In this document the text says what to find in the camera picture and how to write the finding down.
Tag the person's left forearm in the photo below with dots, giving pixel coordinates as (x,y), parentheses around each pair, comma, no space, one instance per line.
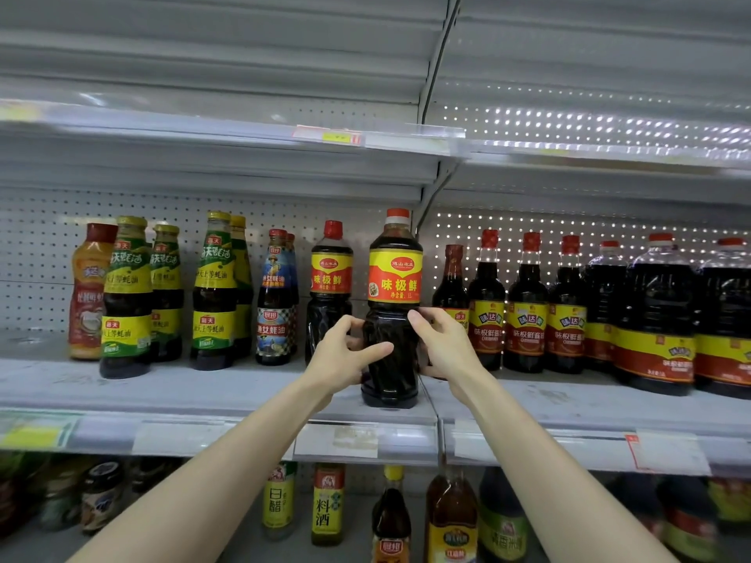
(200,498)

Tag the amber bottle yellow red label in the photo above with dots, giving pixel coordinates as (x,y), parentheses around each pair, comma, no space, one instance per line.
(328,510)

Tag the blue label dark bottle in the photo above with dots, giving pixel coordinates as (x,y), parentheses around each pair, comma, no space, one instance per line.
(276,310)

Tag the large amber cooking wine jug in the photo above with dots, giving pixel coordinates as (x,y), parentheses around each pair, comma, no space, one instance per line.
(452,533)

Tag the soy sauce bottle red cap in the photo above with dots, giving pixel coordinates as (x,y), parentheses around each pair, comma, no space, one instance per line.
(393,275)

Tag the red label dark sauce bottle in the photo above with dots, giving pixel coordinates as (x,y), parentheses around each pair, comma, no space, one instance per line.
(331,275)

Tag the person's right forearm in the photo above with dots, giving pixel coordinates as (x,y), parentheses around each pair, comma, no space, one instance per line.
(552,486)

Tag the white metal store shelving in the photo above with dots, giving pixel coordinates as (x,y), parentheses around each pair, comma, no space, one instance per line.
(235,52)

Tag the dark bottle with green label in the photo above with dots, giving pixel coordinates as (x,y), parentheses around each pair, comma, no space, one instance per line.
(495,528)

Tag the person's left hand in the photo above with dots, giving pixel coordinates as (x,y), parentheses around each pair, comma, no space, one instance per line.
(335,363)

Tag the person's right hand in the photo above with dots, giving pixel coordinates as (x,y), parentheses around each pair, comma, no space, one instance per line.
(448,352)

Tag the yellow green price tag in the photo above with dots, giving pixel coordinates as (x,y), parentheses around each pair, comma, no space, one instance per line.
(35,434)

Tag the dark-lidded glass jar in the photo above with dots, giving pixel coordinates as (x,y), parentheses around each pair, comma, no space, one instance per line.
(102,498)

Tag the small pink yellow price tag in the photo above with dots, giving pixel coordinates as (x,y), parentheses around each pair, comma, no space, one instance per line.
(329,136)

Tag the row of dark red-capped bottles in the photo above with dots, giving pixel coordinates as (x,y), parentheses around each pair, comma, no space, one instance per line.
(657,334)

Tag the dark bottle orange label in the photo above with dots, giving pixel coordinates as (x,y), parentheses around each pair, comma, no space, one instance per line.
(391,533)

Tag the dark bottle red yellow label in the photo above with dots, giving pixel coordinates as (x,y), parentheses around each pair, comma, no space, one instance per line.
(690,522)
(636,510)

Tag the yellow-capped green label bottle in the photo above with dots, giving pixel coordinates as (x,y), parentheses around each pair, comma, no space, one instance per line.
(243,275)
(127,334)
(167,299)
(214,328)

